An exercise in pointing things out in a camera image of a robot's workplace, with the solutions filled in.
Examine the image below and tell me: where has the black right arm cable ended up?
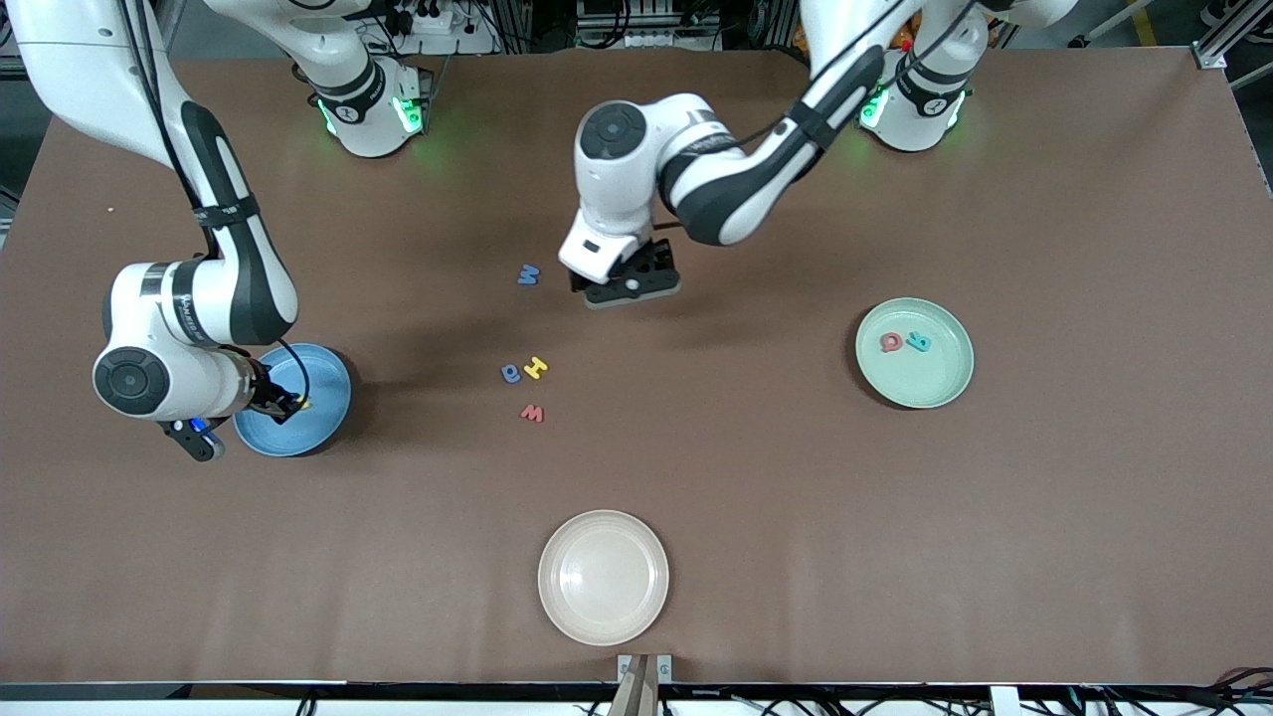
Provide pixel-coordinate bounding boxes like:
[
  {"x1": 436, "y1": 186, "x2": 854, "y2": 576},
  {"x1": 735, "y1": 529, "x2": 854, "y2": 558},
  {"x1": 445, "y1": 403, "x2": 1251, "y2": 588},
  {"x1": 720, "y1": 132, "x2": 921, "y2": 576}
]
[{"x1": 114, "y1": 0, "x2": 312, "y2": 401}]

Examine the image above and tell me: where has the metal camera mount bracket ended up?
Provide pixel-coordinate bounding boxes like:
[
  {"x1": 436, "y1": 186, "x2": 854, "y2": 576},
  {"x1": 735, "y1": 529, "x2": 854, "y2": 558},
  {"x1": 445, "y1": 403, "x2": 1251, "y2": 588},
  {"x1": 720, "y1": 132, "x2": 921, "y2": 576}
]
[{"x1": 609, "y1": 653, "x2": 673, "y2": 716}]

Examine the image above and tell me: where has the pale green plate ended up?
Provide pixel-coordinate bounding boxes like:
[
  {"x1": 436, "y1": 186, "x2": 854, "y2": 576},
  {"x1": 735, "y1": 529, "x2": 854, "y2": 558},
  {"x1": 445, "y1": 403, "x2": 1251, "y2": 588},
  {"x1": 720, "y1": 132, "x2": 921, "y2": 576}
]
[{"x1": 855, "y1": 297, "x2": 976, "y2": 410}]

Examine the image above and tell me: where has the white socket strip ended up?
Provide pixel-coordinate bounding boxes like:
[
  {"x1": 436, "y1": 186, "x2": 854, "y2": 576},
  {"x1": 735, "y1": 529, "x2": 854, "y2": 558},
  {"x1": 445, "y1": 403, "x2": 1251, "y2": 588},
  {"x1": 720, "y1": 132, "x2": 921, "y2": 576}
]
[{"x1": 577, "y1": 0, "x2": 719, "y2": 51}]

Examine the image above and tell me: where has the brown table cover sheet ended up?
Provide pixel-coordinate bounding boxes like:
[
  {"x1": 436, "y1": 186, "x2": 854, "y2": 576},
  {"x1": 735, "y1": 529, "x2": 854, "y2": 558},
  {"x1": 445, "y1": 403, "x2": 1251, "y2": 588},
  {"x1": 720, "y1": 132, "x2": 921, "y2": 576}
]
[{"x1": 0, "y1": 45, "x2": 1273, "y2": 687}]

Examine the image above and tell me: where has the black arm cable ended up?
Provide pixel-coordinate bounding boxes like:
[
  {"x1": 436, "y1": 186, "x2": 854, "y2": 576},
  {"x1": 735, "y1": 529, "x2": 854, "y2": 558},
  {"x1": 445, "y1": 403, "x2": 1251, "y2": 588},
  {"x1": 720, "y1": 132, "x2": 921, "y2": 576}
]
[
  {"x1": 114, "y1": 0, "x2": 312, "y2": 401},
  {"x1": 741, "y1": 0, "x2": 981, "y2": 145}
]

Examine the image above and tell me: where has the aluminium frame profile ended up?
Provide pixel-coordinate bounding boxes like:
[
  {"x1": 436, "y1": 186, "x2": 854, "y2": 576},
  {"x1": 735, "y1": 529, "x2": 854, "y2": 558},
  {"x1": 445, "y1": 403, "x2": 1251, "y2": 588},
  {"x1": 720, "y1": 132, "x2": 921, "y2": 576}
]
[{"x1": 1191, "y1": 0, "x2": 1273, "y2": 73}]

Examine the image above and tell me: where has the beige plate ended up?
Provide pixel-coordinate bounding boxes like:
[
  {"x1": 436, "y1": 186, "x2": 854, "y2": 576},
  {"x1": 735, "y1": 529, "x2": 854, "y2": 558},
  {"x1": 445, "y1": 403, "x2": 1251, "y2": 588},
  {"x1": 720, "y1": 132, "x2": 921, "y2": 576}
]
[{"x1": 538, "y1": 510, "x2": 670, "y2": 647}]

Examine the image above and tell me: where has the cable bundle under table edge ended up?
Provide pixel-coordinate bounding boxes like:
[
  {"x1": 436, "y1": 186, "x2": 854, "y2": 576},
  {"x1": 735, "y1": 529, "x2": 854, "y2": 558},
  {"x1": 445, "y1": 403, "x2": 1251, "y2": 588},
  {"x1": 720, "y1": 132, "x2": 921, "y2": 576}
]
[{"x1": 1079, "y1": 666, "x2": 1273, "y2": 716}]

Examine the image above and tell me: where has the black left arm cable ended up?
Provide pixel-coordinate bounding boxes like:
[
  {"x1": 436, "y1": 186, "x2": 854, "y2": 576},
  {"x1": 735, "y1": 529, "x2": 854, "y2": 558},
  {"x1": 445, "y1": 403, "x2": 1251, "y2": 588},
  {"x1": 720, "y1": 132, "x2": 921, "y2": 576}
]
[{"x1": 741, "y1": 0, "x2": 981, "y2": 145}]

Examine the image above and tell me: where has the blue plate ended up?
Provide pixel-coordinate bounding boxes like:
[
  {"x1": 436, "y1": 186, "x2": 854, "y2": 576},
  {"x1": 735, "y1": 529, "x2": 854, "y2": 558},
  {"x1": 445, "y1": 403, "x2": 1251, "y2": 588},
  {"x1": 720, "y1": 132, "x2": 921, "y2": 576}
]
[{"x1": 233, "y1": 343, "x2": 353, "y2": 458}]

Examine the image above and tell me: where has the white power strip with plugs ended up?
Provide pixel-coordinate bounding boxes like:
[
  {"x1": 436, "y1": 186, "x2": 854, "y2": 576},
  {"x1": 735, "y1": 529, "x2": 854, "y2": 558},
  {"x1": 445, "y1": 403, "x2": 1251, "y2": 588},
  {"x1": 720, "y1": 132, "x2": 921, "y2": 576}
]
[{"x1": 383, "y1": 0, "x2": 498, "y2": 56}]

